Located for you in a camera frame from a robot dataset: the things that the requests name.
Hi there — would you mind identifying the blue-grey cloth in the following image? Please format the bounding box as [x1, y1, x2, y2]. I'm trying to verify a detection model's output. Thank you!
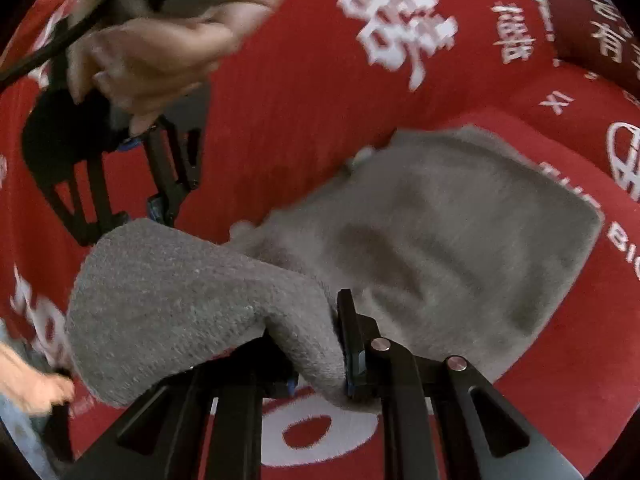
[0, 395, 56, 480]

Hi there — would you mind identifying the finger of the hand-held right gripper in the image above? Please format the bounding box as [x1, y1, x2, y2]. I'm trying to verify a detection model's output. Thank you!
[142, 115, 204, 230]
[30, 152, 132, 248]

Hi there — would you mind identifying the black cloth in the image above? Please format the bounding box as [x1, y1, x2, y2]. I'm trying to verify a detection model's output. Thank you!
[42, 367, 77, 463]

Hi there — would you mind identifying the person's right hand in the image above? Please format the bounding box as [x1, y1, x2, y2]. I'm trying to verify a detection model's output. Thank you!
[66, 0, 294, 135]

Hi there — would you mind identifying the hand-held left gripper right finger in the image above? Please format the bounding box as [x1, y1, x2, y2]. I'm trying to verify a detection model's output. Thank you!
[336, 288, 588, 480]

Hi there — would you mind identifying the grey knitted garment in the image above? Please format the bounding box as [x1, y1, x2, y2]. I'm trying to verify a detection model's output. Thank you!
[65, 125, 606, 413]

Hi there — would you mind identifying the red printed blanket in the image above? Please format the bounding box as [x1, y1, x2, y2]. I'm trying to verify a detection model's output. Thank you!
[0, 0, 640, 480]

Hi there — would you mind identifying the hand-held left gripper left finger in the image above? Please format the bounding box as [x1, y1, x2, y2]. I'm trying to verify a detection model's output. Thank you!
[62, 332, 302, 480]

